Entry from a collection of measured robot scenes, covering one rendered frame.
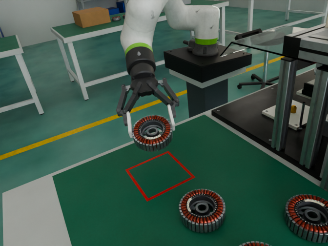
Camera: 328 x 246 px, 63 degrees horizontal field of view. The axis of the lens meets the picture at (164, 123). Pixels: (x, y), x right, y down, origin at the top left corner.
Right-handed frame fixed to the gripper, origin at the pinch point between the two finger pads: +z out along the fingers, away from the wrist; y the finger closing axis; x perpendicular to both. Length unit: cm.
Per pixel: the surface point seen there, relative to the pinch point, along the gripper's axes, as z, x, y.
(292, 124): -0.7, -16.6, -46.7
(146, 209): 20.0, -8.2, 5.1
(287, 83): -1.3, 7.1, -36.9
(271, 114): -7.7, -20.4, -43.5
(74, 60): -185, -150, 72
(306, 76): -32, -36, -74
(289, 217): 29.6, 0.4, -26.7
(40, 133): -107, -163, 111
